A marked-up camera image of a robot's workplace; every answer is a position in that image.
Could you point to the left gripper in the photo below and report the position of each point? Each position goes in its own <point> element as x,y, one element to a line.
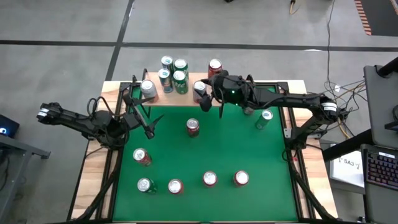
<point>140,116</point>

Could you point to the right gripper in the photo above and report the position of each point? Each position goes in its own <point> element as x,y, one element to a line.
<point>231,90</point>

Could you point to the white and red can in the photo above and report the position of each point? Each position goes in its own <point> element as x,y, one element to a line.
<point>248,110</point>
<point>199,87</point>

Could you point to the silver beverage can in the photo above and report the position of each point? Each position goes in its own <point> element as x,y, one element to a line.
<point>147,87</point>

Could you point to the green Sprite can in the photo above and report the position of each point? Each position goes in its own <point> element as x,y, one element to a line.
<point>181,64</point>
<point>179,77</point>
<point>144,184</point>

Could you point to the slim blue beverage can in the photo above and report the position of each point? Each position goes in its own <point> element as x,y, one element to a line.
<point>167,61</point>
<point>164,74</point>

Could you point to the blue silver Red Bull can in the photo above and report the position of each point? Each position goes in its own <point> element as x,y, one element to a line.
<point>266,115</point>

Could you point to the orange Fanta can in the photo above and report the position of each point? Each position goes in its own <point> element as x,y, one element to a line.
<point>210,178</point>
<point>175,186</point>
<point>241,177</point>

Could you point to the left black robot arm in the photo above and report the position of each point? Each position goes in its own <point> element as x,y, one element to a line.
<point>77,121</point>

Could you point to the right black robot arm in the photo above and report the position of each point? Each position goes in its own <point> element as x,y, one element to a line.
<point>295,99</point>

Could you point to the red Star Wars Coca-Cola can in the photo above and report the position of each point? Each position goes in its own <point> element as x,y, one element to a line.
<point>140,154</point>
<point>192,124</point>

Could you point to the green table mat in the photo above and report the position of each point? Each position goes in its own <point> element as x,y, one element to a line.
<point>202,202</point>

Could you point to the grey side table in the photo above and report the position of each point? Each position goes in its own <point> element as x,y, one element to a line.
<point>18,147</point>

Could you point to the black computer with blue light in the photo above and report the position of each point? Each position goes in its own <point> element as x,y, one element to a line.
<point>7,124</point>

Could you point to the black desk beam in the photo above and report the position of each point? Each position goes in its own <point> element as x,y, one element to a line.
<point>345,145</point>

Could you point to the white SA3 sign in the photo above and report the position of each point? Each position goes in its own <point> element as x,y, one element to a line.
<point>345,168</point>

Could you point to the grey desk panel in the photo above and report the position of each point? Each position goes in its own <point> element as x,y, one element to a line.
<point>379,102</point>

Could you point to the black mat with orange stripes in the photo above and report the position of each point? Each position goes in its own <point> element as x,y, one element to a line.
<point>382,15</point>

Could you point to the wooden shelf with black frame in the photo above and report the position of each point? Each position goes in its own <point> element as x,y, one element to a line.
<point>174,99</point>

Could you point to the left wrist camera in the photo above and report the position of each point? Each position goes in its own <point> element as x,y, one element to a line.
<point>127,99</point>

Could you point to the silver mounting bracket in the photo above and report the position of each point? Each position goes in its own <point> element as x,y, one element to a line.
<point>287,133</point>

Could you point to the black aluminium table frame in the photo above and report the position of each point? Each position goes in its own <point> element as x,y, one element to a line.
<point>112,202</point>

